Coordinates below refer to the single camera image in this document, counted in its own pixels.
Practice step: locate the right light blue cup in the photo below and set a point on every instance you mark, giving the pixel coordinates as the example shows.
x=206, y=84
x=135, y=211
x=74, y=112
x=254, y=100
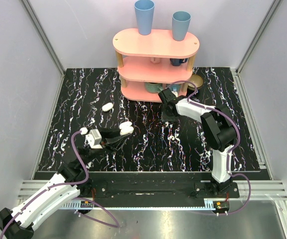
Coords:
x=180, y=24

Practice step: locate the pink mug on shelf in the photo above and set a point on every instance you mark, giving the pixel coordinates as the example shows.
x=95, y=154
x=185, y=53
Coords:
x=155, y=60

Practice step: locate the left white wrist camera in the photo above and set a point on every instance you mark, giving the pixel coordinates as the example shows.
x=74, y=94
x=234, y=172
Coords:
x=94, y=139

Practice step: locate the pink three-tier wooden shelf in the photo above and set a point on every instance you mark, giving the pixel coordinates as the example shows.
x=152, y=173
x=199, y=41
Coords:
x=133, y=52

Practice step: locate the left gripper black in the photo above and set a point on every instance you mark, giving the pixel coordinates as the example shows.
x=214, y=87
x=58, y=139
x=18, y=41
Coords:
x=106, y=140

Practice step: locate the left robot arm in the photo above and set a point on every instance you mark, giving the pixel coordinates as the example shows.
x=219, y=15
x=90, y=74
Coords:
x=72, y=181

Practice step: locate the left orange connector board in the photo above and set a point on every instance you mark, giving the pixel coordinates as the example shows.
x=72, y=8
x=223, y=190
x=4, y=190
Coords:
x=86, y=204

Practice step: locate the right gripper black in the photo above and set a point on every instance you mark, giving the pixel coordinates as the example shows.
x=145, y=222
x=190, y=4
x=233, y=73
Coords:
x=172, y=119

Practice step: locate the light blue cup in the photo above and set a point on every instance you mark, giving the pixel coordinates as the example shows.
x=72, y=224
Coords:
x=144, y=11
x=180, y=24

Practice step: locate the left light blue cup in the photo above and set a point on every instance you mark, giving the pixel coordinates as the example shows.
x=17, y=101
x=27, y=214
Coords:
x=144, y=11

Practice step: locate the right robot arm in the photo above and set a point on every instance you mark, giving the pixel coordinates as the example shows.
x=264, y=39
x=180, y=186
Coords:
x=220, y=132

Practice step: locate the right orange connector board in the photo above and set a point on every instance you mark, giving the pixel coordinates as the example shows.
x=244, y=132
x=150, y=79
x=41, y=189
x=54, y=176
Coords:
x=222, y=205

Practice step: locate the blue butterfly mug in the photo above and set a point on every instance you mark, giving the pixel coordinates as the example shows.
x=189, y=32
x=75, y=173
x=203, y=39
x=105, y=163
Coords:
x=174, y=87

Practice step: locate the dark blue mug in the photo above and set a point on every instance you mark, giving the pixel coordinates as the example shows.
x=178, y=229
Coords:
x=178, y=62

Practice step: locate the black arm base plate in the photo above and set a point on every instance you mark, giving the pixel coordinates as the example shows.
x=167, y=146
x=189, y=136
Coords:
x=195, y=184

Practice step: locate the brown ceramic bowl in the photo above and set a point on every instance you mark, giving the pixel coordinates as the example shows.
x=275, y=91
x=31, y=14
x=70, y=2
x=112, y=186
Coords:
x=195, y=81

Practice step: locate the white earbuds charging case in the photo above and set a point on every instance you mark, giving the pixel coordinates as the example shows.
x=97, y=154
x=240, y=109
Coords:
x=126, y=128

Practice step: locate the white oval pebble case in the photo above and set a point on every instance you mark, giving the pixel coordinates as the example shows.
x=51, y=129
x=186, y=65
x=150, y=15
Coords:
x=107, y=107

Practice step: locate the orange connector board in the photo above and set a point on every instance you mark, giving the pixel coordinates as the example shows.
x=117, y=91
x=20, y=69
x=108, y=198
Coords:
x=86, y=204
x=222, y=205

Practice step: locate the teal glazed ceramic mug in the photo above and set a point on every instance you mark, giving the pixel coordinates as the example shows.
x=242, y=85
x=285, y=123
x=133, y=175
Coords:
x=153, y=88

